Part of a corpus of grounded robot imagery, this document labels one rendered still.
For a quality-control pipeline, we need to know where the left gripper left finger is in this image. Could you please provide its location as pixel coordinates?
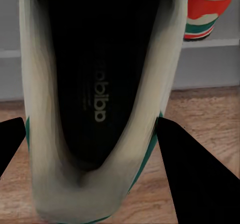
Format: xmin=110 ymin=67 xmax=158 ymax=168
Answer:
xmin=0 ymin=117 xmax=26 ymax=177

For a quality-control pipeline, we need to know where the gym shoe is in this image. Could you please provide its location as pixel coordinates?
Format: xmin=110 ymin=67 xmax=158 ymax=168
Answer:
xmin=19 ymin=0 xmax=188 ymax=224
xmin=182 ymin=0 xmax=231 ymax=45

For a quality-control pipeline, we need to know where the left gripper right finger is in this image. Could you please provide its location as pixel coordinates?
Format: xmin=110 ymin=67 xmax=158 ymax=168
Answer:
xmin=156 ymin=117 xmax=240 ymax=224

